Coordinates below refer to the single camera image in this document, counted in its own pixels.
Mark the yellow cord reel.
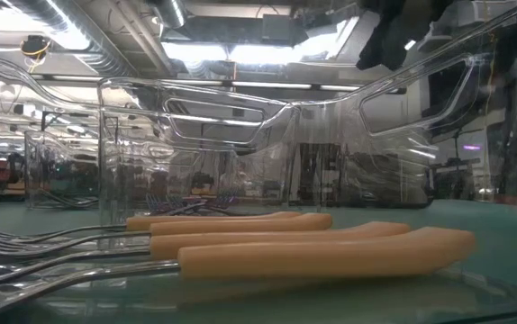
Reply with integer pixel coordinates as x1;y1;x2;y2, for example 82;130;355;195
19;34;53;62

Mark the green table mat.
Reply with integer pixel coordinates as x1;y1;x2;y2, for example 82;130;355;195
0;197;517;324

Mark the large silver ventilation duct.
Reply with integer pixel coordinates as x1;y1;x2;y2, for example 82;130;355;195
0;0;141;78

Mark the wooden handle fork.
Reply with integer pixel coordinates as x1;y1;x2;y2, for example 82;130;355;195
0;211;304;244
0;220;413;289
0;212;334;260
0;226;476;323

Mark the black fork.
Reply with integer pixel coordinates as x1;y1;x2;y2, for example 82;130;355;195
37;188;101;209

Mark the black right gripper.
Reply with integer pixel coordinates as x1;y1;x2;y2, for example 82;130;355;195
356;0;456;72

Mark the clear plastic bin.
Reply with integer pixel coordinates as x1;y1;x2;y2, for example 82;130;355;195
0;0;517;324
23;129;103;211
97;76;303;224

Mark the small silver ventilation duct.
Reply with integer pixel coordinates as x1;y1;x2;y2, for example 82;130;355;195
148;0;188;29

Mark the ceiling light panel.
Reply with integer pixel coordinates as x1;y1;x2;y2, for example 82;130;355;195
161;17;361;67

